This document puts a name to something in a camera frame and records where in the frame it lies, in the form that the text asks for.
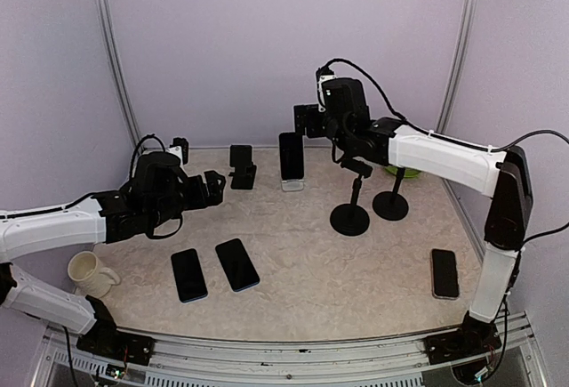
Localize black round-base stand rear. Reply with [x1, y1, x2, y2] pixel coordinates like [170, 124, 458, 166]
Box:
[373, 167, 409, 222]

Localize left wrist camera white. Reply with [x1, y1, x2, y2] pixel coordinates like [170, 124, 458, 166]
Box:
[167, 137, 189, 165]

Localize black phone blue edge right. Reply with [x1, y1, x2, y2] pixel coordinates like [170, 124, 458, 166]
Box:
[215, 238, 260, 292]

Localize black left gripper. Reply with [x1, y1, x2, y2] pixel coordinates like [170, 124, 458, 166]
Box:
[148, 170, 226, 229]

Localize black phone blue edge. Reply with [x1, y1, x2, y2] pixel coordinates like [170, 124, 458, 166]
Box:
[171, 248, 208, 303]
[215, 238, 260, 292]

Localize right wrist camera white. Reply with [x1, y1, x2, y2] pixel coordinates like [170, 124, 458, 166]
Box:
[316, 65, 336, 113]

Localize right aluminium corner post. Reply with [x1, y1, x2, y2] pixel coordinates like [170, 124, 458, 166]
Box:
[436, 0, 477, 133]

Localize left aluminium corner post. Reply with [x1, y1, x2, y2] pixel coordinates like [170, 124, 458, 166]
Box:
[95, 0, 141, 146]

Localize black round-base stand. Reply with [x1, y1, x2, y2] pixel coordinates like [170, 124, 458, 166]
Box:
[330, 158, 373, 237]
[373, 167, 409, 222]

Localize aluminium front rail frame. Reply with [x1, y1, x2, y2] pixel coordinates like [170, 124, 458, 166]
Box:
[28, 313, 550, 386]

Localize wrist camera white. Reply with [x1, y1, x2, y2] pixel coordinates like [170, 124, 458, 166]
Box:
[316, 65, 336, 113]
[167, 137, 189, 165]

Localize green bowl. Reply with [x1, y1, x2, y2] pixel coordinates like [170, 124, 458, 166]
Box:
[384, 165, 421, 179]

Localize aluminium corner post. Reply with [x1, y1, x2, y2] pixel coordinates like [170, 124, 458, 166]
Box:
[95, 0, 141, 146]
[436, 0, 477, 133]

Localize black phone silver edge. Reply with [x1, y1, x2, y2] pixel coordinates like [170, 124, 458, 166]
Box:
[278, 132, 304, 181]

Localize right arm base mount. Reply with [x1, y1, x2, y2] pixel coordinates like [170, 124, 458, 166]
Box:
[423, 311, 502, 365]

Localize white folding phone stand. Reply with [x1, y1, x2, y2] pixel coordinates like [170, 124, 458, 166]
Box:
[281, 179, 304, 192]

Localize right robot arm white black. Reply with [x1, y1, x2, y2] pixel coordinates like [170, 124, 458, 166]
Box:
[293, 63, 533, 355]

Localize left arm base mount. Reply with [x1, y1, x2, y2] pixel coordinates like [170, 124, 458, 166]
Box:
[76, 295, 155, 367]

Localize cream ceramic mug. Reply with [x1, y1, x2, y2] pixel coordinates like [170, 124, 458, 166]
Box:
[68, 251, 121, 299]

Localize black folding phone stand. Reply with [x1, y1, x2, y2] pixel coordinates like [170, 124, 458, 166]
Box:
[229, 145, 257, 190]

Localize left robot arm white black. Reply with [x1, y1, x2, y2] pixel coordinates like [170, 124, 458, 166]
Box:
[1, 148, 226, 356]

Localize black round-base stand front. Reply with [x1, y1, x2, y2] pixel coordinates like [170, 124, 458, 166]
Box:
[330, 158, 373, 237]

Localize black phone blue edge left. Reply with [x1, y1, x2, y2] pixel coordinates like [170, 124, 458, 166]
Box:
[171, 248, 208, 303]

